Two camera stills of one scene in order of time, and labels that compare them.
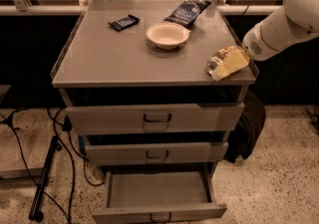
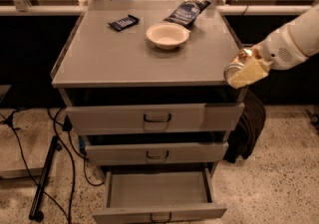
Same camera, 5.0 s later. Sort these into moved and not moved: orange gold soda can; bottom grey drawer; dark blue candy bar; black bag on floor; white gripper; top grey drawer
Moved: orange gold soda can; white gripper
Not moved: top grey drawer; bottom grey drawer; dark blue candy bar; black bag on floor
